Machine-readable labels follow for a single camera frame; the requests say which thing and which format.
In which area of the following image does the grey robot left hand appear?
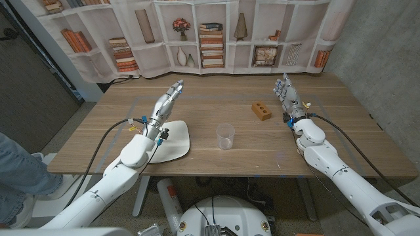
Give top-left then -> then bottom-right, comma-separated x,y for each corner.
148,79 -> 184,132

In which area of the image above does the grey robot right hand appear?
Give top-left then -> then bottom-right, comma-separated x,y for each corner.
273,72 -> 308,124

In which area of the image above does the clear plastic measuring cup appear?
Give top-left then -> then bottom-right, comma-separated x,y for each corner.
215,123 -> 236,151

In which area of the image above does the orange wooden block with holes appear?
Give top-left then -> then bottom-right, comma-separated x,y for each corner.
251,101 -> 272,122

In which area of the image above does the white paper plate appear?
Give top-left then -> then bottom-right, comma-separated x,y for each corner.
144,120 -> 191,164

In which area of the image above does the printed bookshelf backdrop cloth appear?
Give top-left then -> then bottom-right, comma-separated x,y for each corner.
31,0 -> 357,85

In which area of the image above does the white table leg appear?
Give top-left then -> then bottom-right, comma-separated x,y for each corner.
132,176 -> 151,218

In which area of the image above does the white cylinder with orange label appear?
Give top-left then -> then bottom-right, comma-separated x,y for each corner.
156,178 -> 184,235

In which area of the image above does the grey table leg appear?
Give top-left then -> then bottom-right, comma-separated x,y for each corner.
297,178 -> 318,222

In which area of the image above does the white round robot torso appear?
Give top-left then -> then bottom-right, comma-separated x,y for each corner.
176,195 -> 272,236

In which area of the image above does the dark grey partition panel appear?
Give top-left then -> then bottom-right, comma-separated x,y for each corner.
0,6 -> 83,153

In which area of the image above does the white floor platform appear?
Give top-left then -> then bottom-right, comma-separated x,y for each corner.
29,152 -> 93,219

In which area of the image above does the person in blue jeans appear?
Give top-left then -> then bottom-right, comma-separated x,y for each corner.
0,132 -> 64,229

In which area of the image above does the black cable behind table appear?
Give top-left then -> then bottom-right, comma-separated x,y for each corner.
108,74 -> 135,85

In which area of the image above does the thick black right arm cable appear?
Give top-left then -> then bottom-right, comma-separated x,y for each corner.
308,113 -> 420,208

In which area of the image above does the silver metal bracket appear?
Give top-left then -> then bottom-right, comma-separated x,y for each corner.
137,224 -> 165,236

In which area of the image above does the black handle on panel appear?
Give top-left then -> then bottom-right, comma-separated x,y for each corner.
0,28 -> 19,42

